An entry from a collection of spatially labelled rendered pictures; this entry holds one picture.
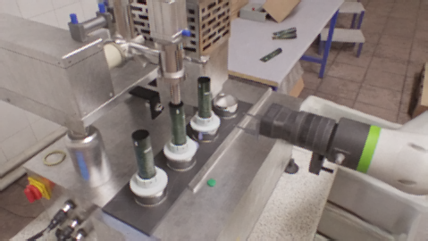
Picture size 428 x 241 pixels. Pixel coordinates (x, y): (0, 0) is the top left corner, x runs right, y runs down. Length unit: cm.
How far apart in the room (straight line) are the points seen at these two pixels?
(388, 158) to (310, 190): 50
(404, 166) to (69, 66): 57
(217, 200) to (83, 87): 34
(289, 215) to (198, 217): 42
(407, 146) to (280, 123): 22
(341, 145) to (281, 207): 45
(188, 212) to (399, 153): 39
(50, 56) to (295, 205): 78
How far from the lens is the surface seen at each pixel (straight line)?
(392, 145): 64
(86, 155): 69
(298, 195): 108
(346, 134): 63
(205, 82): 75
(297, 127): 65
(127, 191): 71
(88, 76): 59
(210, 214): 66
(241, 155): 78
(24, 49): 62
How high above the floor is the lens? 155
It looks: 37 degrees down
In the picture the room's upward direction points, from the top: straight up
